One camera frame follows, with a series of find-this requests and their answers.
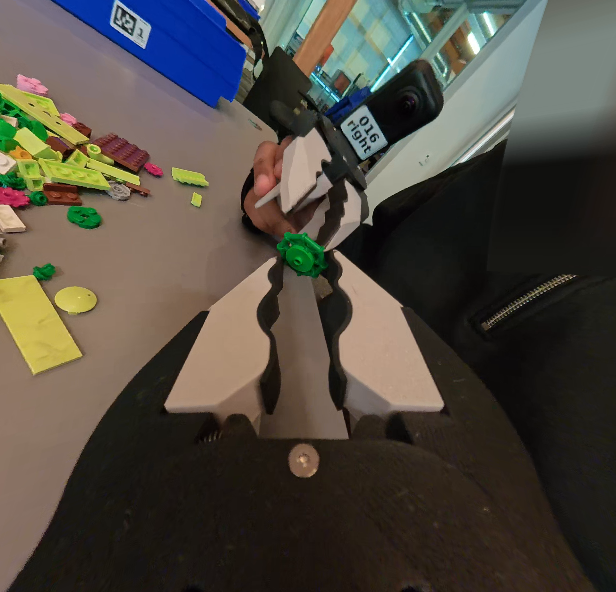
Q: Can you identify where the green round plate piece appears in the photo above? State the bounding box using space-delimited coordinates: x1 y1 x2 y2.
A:
66 206 103 230

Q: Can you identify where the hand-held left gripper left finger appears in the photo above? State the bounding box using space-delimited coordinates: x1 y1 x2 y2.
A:
165 257 286 436

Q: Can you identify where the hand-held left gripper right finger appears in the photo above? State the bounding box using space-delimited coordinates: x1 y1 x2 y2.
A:
320 249 445 436

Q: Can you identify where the dark maroon studded plate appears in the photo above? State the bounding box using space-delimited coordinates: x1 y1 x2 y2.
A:
90 132 151 173

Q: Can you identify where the pile of colourful toy bricks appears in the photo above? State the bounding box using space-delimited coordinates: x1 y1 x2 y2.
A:
0 75 150 261

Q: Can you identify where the person's right hand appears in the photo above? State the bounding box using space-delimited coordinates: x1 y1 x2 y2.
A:
242 137 301 235

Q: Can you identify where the blue storage bin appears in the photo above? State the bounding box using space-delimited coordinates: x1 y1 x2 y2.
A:
17 0 247 108

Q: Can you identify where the lime round dome piece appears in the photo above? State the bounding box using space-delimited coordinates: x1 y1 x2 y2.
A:
54 286 98 315

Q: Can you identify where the person's right forearm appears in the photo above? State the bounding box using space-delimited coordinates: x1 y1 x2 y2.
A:
366 140 511 285

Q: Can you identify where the lime studded brick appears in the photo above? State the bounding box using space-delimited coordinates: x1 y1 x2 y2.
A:
171 167 210 188

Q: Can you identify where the wooden beam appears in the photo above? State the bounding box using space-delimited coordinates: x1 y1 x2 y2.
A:
294 0 373 75

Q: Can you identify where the long lime flat tile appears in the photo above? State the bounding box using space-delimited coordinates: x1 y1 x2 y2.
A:
0 275 83 376

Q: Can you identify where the green spoked wheel piece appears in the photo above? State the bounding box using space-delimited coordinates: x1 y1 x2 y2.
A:
277 232 330 279

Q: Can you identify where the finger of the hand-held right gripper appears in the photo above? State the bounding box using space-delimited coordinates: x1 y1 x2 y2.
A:
280 134 334 216
313 178 371 251

